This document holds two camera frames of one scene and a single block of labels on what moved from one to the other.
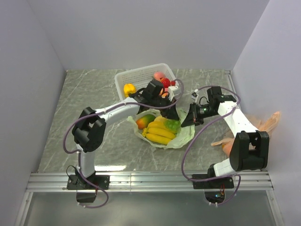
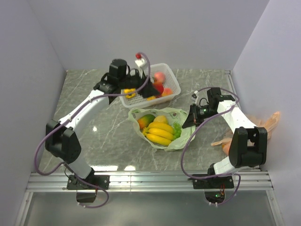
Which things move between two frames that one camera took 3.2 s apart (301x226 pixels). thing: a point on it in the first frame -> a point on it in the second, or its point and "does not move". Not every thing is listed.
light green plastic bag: (184, 137) does not move
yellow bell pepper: (129, 88) does not move
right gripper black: (193, 118) does not move
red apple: (166, 82) -> (159, 87)
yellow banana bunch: (158, 132) does not move
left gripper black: (170, 113) -> (148, 90)
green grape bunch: (174, 125) -> (177, 131)
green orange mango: (143, 122) does not move
